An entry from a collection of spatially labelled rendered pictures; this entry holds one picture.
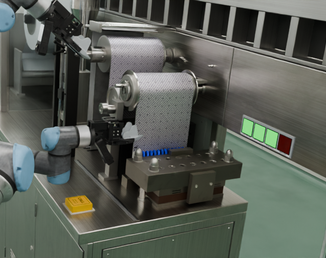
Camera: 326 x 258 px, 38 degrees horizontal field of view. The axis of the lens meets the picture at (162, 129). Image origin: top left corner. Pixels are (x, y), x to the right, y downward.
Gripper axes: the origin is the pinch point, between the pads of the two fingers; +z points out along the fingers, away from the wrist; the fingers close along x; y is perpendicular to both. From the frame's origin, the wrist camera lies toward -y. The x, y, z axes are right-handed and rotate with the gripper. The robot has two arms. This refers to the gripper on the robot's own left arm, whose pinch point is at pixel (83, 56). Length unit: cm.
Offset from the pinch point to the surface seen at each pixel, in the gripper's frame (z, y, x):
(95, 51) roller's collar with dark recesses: 11.5, 7.2, 20.7
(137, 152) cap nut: 31.5, -13.4, -15.3
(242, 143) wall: 302, 78, 223
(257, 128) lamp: 49, 18, -36
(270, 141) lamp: 50, 17, -43
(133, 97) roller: 21.0, 0.7, -7.0
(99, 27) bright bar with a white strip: 6.3, 15.0, 21.7
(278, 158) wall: 302, 80, 170
